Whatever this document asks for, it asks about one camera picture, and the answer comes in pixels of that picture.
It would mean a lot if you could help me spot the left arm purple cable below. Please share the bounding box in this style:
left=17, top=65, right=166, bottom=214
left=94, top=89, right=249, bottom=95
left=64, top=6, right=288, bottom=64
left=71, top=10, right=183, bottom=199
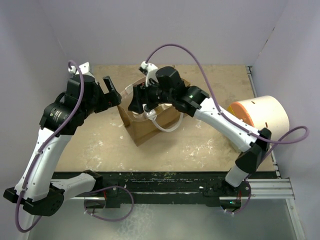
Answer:
left=15, top=59, right=87, bottom=233

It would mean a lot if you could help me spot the aluminium frame rail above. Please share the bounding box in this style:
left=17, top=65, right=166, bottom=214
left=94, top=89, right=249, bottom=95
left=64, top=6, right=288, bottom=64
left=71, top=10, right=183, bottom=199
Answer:
left=246, top=65, right=296, bottom=201

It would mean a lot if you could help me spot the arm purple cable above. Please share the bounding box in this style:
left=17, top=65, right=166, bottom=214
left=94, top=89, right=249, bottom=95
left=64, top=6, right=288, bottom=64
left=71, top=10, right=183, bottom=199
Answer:
left=15, top=59, right=87, bottom=233
left=144, top=43, right=310, bottom=146

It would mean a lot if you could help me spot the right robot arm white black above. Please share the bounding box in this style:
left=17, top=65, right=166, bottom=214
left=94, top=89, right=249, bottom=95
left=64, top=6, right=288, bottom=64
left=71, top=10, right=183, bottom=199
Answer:
left=128, top=62, right=271, bottom=196

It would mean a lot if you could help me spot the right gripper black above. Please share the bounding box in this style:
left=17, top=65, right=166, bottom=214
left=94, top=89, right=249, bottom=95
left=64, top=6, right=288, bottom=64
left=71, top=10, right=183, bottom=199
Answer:
left=129, top=77, right=175, bottom=113

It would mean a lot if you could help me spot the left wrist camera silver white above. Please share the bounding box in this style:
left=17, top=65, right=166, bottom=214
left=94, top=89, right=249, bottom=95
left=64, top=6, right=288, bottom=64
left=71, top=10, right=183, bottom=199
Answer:
left=68, top=61, right=94, bottom=78

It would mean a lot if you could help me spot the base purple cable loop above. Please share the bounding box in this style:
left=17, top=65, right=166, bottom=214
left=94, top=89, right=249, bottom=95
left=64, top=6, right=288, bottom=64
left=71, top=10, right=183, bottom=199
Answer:
left=83, top=185, right=135, bottom=222

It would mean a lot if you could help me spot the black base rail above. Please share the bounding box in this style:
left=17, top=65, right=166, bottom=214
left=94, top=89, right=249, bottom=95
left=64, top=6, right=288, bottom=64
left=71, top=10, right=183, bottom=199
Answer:
left=51, top=171, right=252, bottom=209

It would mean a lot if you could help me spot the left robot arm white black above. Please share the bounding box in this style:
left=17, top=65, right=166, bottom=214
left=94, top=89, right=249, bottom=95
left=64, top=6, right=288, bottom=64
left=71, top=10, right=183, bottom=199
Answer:
left=3, top=74, right=122, bottom=217

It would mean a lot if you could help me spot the brown burlap canvas bag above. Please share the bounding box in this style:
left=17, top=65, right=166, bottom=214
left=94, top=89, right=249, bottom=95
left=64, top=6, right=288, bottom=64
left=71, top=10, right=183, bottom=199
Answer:
left=117, top=77, right=185, bottom=146

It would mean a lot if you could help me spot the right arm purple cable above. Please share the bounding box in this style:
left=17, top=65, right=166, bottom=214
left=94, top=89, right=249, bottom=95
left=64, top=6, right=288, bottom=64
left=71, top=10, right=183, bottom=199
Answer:
left=144, top=43, right=310, bottom=146

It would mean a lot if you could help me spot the cream cylinder with orange lid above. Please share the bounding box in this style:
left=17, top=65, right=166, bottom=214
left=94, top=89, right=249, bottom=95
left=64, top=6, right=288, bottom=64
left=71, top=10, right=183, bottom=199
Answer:
left=227, top=95, right=290, bottom=141

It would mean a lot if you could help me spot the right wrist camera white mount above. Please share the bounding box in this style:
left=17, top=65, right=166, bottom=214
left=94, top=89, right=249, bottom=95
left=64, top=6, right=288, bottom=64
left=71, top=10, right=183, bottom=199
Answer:
left=139, top=61, right=159, bottom=87

